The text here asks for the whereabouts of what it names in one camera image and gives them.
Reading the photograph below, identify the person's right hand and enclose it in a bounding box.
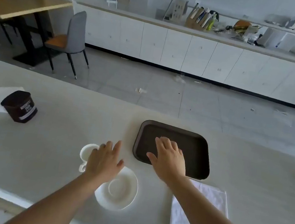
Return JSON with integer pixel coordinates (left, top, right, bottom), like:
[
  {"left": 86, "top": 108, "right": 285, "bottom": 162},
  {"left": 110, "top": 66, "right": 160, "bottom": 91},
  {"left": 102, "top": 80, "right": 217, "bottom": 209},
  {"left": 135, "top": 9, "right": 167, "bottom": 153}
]
[{"left": 142, "top": 134, "right": 191, "bottom": 186}]

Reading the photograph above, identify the dark brown tray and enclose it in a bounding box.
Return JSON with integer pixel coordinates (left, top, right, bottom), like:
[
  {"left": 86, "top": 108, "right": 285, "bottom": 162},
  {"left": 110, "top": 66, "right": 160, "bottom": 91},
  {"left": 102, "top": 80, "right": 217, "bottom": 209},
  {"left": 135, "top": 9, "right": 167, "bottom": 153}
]
[{"left": 129, "top": 118, "right": 217, "bottom": 182}]

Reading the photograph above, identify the person's left forearm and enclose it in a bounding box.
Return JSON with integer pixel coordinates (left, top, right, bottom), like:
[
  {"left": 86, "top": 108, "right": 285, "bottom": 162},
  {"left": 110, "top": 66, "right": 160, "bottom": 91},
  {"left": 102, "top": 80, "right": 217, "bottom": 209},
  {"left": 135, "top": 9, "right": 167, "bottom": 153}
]
[{"left": 4, "top": 159, "right": 110, "bottom": 224}]

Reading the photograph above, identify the white saucer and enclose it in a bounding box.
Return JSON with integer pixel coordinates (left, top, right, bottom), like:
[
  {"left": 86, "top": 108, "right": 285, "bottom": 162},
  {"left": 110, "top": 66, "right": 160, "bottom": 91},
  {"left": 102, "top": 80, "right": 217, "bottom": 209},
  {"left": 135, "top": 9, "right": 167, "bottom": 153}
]
[{"left": 92, "top": 162, "right": 142, "bottom": 215}]

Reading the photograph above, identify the orange yellow bag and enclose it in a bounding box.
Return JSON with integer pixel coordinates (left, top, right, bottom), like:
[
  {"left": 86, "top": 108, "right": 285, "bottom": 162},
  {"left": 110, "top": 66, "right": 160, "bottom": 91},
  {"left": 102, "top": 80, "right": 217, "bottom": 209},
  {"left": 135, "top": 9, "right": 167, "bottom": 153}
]
[{"left": 233, "top": 18, "right": 254, "bottom": 34}]

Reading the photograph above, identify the wooden dining table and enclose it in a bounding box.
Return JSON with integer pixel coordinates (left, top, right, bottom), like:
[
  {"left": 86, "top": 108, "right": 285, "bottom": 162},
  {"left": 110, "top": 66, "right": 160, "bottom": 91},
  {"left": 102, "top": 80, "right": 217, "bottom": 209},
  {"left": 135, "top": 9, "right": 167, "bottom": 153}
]
[{"left": 0, "top": 0, "right": 74, "bottom": 70}]

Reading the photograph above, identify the white cup with handle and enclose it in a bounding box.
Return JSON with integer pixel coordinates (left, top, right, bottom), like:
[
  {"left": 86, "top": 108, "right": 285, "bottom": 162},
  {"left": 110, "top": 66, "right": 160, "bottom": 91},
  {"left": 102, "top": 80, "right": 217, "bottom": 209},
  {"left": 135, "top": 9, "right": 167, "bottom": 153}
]
[{"left": 77, "top": 141, "right": 101, "bottom": 175}]

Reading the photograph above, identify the crumpled clear plastic wrapper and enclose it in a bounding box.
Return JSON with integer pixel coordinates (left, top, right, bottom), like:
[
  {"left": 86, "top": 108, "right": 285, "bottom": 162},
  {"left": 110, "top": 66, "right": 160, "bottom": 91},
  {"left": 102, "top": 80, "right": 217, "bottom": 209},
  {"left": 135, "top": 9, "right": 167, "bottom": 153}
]
[{"left": 173, "top": 74, "right": 187, "bottom": 84}]

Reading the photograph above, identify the white cloth napkin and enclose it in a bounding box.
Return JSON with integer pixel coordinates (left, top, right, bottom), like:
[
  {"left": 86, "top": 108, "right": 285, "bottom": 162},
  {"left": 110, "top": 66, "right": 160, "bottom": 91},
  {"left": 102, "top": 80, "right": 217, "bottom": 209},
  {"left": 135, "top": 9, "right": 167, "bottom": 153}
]
[{"left": 167, "top": 176, "right": 234, "bottom": 224}]

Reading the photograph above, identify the white paper towel roll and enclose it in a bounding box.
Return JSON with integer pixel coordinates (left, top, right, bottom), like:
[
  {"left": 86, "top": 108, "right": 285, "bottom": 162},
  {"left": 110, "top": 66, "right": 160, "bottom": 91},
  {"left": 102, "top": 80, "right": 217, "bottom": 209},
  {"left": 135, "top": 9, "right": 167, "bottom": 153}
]
[
  {"left": 278, "top": 31, "right": 295, "bottom": 53},
  {"left": 261, "top": 26, "right": 283, "bottom": 49}
]

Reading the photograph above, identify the white display stand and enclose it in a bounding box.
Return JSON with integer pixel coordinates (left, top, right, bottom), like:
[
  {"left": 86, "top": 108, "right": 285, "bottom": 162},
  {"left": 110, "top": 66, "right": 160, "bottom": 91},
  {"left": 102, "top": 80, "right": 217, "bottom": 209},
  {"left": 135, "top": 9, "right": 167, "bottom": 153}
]
[{"left": 170, "top": 0, "right": 189, "bottom": 24}]

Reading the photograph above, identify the grey chair with orange seat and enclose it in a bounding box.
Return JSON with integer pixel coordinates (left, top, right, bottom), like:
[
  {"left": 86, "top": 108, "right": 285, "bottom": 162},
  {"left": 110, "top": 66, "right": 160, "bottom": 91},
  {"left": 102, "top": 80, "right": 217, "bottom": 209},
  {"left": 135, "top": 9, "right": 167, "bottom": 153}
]
[{"left": 39, "top": 5, "right": 99, "bottom": 82}]

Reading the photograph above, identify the white cabinet row with counter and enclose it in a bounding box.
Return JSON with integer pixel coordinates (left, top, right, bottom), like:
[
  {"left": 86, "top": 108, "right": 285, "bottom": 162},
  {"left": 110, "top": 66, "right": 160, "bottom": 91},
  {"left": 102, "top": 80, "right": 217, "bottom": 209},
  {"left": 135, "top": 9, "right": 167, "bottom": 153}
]
[{"left": 60, "top": 0, "right": 295, "bottom": 110}]

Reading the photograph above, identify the dark brown lidded tub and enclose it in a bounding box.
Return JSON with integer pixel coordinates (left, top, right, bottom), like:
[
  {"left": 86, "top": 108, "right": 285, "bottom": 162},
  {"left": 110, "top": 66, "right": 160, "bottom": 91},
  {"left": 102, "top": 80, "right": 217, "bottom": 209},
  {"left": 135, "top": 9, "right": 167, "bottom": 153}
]
[{"left": 0, "top": 87, "right": 41, "bottom": 126}]

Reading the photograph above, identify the cardboard file organizer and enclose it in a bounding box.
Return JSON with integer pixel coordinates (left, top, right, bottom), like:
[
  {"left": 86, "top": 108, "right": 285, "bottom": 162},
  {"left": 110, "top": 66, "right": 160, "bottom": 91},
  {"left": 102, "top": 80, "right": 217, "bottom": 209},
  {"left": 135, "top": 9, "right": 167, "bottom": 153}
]
[{"left": 184, "top": 3, "right": 219, "bottom": 33}]

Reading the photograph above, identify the person's left hand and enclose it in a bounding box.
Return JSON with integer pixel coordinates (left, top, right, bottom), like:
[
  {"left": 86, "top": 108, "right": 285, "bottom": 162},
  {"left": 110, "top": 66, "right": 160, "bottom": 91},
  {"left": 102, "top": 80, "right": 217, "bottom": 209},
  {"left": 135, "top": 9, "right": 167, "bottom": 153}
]
[{"left": 82, "top": 135, "right": 128, "bottom": 190}]

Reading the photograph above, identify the green bottle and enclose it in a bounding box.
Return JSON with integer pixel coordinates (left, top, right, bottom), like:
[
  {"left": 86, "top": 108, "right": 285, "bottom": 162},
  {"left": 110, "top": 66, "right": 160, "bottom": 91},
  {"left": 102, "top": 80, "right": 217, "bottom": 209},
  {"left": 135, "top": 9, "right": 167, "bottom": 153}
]
[{"left": 206, "top": 12, "right": 218, "bottom": 31}]

